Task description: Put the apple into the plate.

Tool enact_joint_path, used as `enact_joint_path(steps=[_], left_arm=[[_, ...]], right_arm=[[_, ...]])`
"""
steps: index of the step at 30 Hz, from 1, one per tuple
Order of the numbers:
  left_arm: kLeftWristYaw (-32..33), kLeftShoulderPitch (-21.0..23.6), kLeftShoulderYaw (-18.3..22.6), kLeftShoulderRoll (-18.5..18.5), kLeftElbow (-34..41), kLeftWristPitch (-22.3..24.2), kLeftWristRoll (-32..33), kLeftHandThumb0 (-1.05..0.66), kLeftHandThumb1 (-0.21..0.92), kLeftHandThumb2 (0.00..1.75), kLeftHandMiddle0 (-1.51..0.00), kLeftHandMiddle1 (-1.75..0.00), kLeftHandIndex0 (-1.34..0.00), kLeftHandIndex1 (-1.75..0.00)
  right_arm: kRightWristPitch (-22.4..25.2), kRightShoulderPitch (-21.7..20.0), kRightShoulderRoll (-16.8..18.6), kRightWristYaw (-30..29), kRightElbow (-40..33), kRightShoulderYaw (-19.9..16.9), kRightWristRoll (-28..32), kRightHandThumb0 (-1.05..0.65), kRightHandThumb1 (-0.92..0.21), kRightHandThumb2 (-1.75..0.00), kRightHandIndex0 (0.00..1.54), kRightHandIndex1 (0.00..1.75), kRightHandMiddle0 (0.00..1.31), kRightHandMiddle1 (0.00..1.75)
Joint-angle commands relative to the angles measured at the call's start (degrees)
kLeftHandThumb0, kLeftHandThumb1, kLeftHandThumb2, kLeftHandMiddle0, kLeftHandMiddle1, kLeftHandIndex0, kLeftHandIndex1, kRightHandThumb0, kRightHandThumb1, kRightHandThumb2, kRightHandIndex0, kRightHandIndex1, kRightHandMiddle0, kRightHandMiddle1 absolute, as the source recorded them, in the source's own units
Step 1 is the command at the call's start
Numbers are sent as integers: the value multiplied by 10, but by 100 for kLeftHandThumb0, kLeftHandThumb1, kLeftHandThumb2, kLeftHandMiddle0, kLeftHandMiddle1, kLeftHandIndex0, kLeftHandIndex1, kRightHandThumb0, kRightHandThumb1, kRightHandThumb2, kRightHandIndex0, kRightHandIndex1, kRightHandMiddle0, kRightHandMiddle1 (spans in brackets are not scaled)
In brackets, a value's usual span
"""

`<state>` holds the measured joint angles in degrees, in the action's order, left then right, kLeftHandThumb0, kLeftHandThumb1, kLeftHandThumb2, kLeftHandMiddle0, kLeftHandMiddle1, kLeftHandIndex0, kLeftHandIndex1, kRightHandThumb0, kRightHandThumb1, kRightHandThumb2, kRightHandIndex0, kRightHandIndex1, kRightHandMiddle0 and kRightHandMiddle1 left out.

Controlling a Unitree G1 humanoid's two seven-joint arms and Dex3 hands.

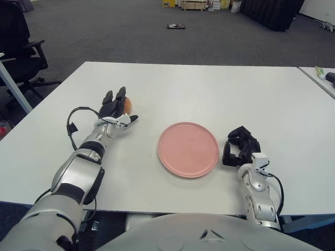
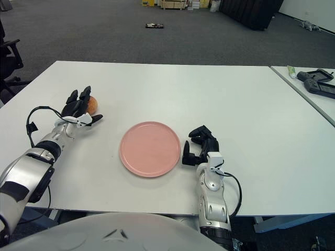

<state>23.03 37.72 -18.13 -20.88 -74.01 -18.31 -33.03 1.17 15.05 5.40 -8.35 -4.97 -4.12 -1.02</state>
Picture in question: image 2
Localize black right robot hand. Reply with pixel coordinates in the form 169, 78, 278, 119
182, 125, 220, 166

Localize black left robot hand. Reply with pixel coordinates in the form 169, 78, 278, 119
61, 85, 104, 128

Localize red yellow apple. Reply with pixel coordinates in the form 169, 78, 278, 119
86, 96, 99, 115

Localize pink round plate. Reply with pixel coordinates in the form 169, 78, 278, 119
119, 121, 182, 179

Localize black office chair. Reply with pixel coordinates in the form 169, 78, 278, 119
0, 18, 31, 104

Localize black handheld controller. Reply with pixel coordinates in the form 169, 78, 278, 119
303, 78, 335, 99

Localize grey robot torso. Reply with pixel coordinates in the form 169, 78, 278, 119
0, 212, 229, 251

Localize black partition cabinet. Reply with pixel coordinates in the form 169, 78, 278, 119
219, 0, 285, 31

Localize wooden pallet crate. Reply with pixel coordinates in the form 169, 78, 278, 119
160, 0, 187, 11

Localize black caster wheel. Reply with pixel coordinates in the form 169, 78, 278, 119
312, 235, 323, 251

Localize small grey robot dog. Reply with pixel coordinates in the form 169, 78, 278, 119
300, 20, 322, 32

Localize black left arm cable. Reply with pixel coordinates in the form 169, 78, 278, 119
26, 106, 80, 147

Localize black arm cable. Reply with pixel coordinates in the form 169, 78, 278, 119
26, 106, 80, 147
222, 171, 243, 218

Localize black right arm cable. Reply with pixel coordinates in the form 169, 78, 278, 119
222, 171, 243, 218

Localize blue grey table frame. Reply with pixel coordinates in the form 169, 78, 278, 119
253, 213, 335, 234

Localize black controller with frame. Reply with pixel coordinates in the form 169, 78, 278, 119
297, 68, 335, 82

